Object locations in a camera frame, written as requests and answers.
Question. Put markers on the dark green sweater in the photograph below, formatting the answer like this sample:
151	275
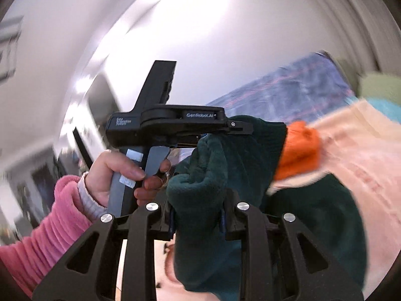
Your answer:
238	163

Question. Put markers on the person's left hand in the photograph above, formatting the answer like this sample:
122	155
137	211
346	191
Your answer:
100	175

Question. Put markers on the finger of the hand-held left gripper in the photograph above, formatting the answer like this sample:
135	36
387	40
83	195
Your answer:
239	128

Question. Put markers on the green pillow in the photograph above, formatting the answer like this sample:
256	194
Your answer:
379	86

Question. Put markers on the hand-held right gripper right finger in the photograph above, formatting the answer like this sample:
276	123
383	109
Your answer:
231	225

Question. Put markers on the cyan cloth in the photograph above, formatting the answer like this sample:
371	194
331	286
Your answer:
388	108

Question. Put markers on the printed peach blanket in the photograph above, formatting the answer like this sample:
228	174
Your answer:
360	150

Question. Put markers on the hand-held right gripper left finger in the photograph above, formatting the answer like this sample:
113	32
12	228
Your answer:
164	225

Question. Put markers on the person's left forearm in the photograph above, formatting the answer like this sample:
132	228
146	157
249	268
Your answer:
47	235

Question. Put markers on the orange garment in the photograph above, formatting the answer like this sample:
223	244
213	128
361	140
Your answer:
297	150

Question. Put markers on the blue plaid bed sheet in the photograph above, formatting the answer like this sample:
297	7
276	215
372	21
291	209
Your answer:
282	87

